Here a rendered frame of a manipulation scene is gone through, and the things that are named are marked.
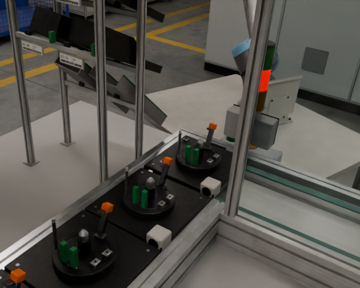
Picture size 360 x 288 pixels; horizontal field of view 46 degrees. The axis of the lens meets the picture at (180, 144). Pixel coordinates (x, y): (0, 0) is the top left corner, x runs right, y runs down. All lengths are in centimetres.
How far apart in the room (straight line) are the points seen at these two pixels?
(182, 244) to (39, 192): 54
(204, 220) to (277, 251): 20
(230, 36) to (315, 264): 367
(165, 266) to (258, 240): 28
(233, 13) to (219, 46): 39
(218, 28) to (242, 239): 364
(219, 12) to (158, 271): 383
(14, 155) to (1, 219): 34
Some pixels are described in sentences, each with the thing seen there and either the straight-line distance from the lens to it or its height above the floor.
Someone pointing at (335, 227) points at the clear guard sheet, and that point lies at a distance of 105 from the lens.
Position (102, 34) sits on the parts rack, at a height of 137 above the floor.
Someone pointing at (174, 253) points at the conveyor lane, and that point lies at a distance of 101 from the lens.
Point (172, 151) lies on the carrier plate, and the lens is 135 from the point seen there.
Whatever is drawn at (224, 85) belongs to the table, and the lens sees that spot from 219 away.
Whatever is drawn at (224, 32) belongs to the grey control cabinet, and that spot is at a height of 48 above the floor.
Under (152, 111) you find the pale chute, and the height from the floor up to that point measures 106.
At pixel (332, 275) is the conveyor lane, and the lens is 111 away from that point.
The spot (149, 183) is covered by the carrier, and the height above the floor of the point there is 104.
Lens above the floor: 168
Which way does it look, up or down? 30 degrees down
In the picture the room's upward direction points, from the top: 5 degrees clockwise
